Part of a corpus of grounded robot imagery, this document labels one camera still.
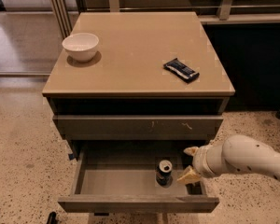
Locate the beige drawer cabinet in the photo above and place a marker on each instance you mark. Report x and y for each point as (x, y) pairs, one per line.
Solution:
(126, 77)

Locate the closed top drawer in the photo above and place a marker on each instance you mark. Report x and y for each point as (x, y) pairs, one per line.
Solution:
(89, 127)

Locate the open middle drawer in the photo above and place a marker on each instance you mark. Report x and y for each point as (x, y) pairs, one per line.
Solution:
(120, 177)

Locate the blue pepsi can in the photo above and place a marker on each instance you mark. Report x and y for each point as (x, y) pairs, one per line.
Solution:
(163, 172)

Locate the dark blue snack bar wrapper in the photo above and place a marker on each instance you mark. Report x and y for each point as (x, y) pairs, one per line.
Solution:
(181, 70)

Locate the white ceramic bowl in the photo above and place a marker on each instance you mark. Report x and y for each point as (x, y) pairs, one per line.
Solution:
(82, 47)

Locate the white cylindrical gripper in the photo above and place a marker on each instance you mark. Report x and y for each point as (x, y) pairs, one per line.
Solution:
(200, 161)

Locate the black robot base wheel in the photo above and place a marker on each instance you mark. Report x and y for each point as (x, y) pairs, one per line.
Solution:
(52, 218)

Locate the metal railing frame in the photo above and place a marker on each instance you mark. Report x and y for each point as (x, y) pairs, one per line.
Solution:
(209, 11)

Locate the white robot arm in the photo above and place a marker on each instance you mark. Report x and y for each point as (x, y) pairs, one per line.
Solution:
(238, 155)

